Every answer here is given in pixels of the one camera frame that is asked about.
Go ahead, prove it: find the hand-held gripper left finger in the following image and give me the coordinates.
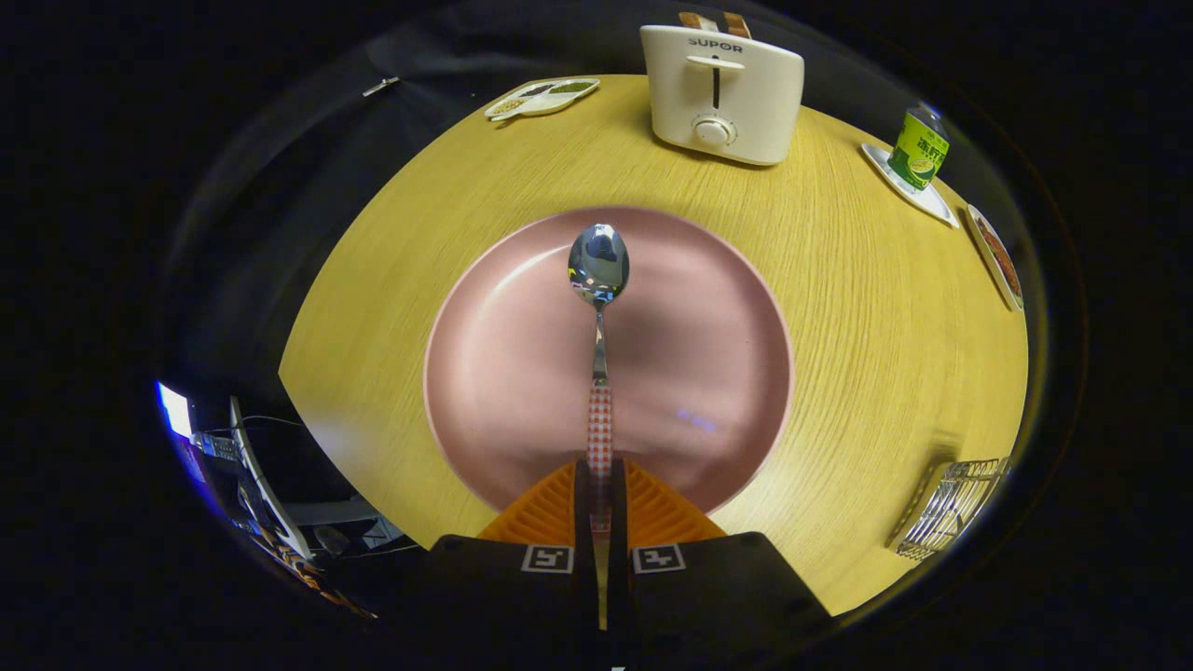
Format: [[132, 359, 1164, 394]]
[[410, 460, 603, 671]]

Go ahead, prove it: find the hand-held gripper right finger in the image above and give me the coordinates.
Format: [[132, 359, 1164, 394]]
[[610, 459, 835, 671]]

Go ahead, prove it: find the spoon with red checkered handle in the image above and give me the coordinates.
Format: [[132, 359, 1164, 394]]
[[568, 223, 631, 630]]

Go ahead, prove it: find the pink plate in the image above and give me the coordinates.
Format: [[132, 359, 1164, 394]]
[[423, 206, 795, 516]]

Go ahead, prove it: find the perforated metal basket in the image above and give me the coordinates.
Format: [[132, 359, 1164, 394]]
[[885, 457, 1012, 562]]

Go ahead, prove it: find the white plate of food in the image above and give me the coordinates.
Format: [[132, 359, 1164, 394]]
[[965, 203, 1025, 312]]

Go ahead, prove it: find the white square coaster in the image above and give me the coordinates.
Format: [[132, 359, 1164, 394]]
[[860, 142, 961, 229]]

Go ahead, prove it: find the green tea bottle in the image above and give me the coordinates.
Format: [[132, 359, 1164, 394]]
[[886, 104, 951, 191]]

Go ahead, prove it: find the white toaster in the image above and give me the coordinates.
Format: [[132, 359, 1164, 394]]
[[639, 23, 805, 167]]

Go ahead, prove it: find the white divided condiment dish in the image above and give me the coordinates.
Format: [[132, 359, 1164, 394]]
[[484, 77, 601, 122]]

